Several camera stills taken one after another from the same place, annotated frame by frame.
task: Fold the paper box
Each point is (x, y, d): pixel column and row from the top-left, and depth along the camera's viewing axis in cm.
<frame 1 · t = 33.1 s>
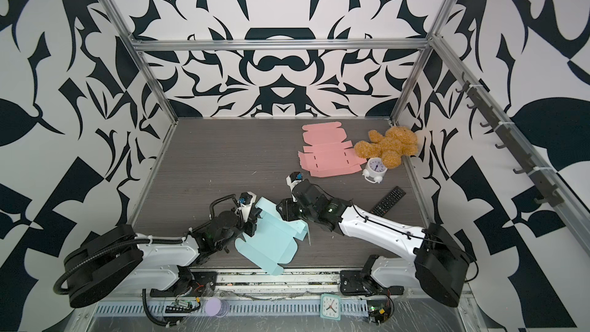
left hand: (260, 204, 84), fingers closed
right hand: (280, 206, 77), fingers open
light blue paper box: (274, 243, 83), point 2 cm above the table
pink flat paper box: (326, 154, 110), on the table
brown teddy bear: (397, 141, 104), point 8 cm above the table
white alarm clock: (375, 170, 101), point 2 cm above the table
black remote control: (389, 201, 93), point 2 cm above the table

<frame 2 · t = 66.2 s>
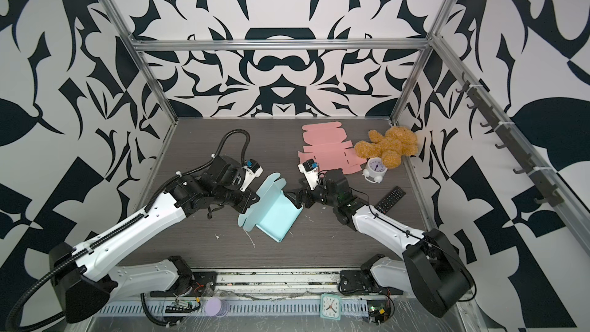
left hand: (258, 194, 73), fingers closed
right hand: (292, 185, 80), fingers open
light blue paper box: (274, 214, 90), on the table
the other named things where they were.

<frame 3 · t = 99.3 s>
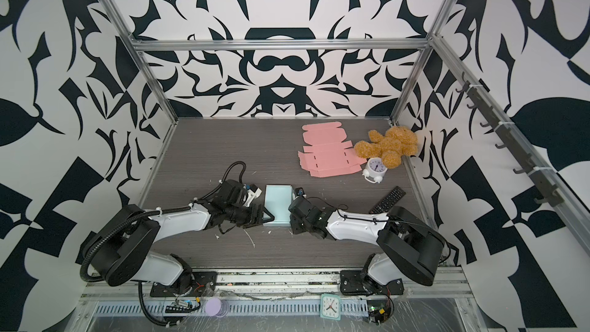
left hand: (271, 217, 83), fingers open
right hand: (292, 220, 87), fingers open
light blue paper box: (277, 200, 92), point 2 cm above the table
the other named things where they were.

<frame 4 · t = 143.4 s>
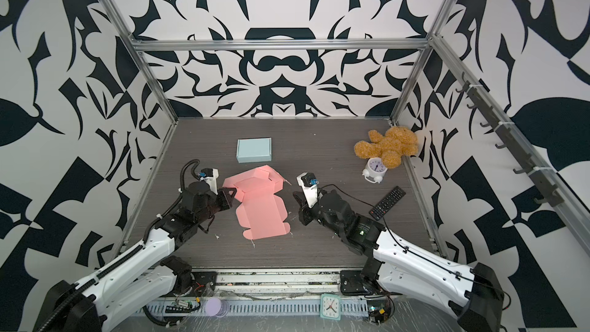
left hand: (236, 186, 82), fingers closed
right hand: (292, 195, 72), fingers closed
light blue paper box: (254, 150, 105), point 5 cm above the table
pink flat paper box: (261, 210, 83), point 9 cm above the table
the other named things where they were.

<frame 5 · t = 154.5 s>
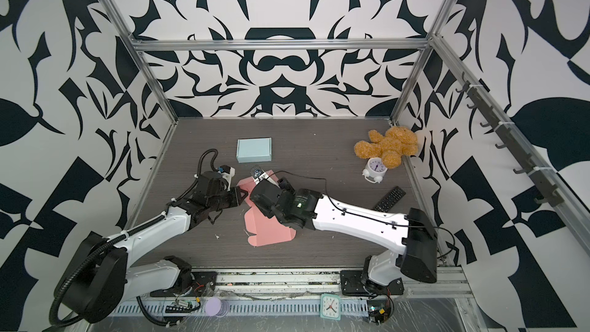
left hand: (248, 189, 86), fingers closed
right hand: (268, 189, 73), fingers open
pink flat paper box: (268, 230, 80), point 7 cm above the table
the other named things where they were.

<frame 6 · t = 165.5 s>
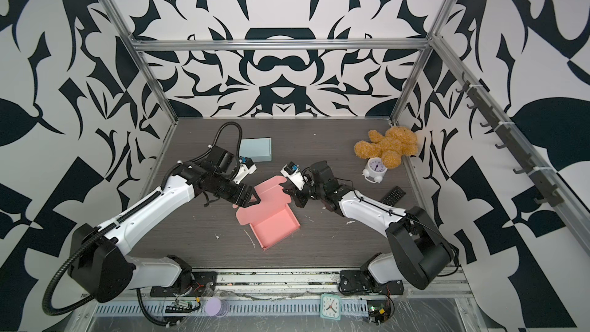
left hand: (250, 194, 78), fingers open
right hand: (286, 186, 83), fingers closed
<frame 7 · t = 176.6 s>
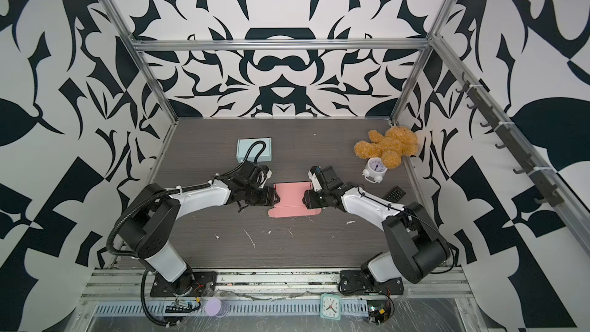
left hand: (275, 195, 89), fingers open
right hand: (308, 198, 89), fingers open
pink flat paper box: (291, 203, 89), point 5 cm above the table
the other named things where they were.

